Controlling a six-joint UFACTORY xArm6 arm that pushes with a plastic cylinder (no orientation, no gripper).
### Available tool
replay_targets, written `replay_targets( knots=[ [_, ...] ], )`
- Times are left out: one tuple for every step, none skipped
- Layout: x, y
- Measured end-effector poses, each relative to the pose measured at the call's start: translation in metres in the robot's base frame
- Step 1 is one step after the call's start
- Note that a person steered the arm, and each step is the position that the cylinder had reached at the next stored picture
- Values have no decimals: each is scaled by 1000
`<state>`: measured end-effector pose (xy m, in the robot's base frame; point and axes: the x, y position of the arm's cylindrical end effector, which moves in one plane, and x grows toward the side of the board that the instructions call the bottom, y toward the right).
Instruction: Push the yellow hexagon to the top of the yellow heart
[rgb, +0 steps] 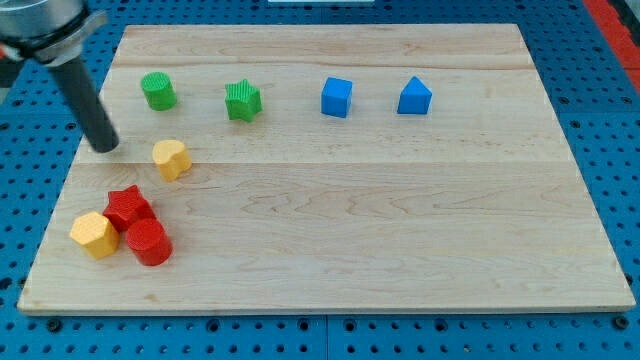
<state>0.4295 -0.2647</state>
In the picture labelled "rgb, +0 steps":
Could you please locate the yellow hexagon block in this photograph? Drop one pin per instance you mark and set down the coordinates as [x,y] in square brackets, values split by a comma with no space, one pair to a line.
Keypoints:
[95,234]

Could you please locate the light wooden board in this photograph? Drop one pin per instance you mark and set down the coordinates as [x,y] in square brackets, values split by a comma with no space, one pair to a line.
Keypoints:
[476,207]

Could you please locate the red cylinder block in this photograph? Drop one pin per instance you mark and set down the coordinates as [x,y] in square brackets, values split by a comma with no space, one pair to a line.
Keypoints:
[149,242]

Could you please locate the red star block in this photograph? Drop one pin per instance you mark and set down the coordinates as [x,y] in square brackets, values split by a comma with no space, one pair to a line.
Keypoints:
[125,207]

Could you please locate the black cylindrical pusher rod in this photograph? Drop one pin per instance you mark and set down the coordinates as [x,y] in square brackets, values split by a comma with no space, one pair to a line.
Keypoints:
[75,83]

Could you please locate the green star block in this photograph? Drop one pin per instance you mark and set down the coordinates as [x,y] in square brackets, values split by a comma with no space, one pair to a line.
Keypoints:
[242,100]

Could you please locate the yellow heart block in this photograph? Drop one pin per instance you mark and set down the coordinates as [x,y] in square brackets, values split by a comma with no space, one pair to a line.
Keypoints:
[171,158]

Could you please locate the blue cube block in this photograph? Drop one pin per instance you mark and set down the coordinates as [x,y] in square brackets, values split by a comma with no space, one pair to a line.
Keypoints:
[336,97]

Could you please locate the blue triangular prism block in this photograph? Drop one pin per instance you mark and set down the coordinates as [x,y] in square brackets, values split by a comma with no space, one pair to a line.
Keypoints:
[415,98]

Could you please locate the green cylinder block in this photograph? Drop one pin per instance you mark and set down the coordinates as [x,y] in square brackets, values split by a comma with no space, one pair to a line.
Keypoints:
[158,91]

